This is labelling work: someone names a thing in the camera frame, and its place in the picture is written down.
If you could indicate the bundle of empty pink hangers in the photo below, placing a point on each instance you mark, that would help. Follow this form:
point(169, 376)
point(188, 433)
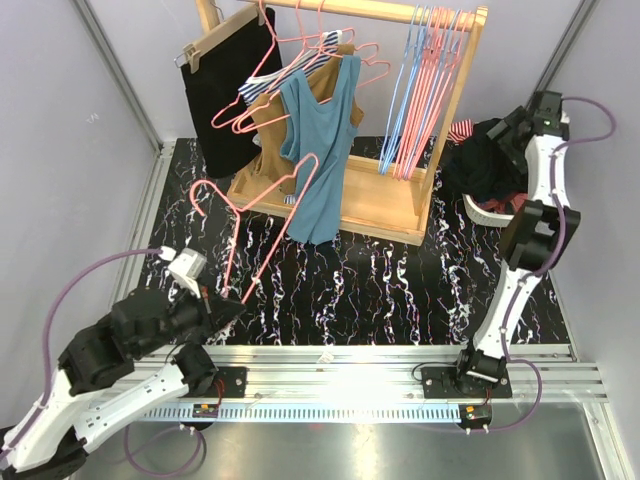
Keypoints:
point(433, 50)

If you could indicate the white perforated plastic basket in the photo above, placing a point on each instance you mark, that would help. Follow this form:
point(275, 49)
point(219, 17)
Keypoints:
point(483, 217)

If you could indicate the aluminium mounting rail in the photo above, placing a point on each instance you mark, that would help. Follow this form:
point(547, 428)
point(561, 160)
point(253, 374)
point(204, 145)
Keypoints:
point(386, 384)

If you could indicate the brown tank top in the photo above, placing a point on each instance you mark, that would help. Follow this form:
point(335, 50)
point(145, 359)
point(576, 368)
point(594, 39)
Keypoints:
point(272, 129)

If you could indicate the red white striped tank top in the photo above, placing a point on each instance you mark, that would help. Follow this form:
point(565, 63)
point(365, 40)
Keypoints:
point(460, 131)

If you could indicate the black skirt on rack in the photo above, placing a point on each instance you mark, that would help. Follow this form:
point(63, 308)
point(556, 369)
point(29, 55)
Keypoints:
point(213, 96)

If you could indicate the maroon tank top grey trim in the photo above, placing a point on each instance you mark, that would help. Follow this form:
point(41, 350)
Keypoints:
point(508, 205)

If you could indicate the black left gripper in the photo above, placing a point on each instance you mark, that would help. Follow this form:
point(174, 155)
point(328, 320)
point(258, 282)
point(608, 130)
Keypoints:
point(223, 311)

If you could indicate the black marble pattern mat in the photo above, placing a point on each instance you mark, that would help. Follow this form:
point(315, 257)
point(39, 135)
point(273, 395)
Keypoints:
point(354, 290)

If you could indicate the wooden clothes rack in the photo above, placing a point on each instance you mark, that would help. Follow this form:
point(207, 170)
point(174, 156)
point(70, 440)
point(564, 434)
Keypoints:
point(372, 204)

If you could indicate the blue white striped tank top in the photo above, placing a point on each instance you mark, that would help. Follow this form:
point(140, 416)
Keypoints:
point(270, 83)

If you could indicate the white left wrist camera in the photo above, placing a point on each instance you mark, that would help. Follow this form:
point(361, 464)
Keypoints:
point(185, 268)

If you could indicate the pink hanger black garment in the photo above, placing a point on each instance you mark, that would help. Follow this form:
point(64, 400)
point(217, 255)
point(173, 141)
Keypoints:
point(244, 218)

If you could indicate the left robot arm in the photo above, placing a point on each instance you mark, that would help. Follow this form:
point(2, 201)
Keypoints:
point(64, 427)

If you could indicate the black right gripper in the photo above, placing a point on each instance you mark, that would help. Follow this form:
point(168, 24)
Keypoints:
point(512, 121)

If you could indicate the teal tank top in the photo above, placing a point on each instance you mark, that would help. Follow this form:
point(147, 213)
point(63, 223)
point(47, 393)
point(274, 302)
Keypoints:
point(327, 129)

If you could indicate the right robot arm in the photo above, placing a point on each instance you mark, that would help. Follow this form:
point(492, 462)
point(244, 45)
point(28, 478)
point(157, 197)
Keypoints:
point(533, 140)

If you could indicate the wooden clip hanger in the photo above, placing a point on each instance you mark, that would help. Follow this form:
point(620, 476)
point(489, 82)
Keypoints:
point(216, 30)

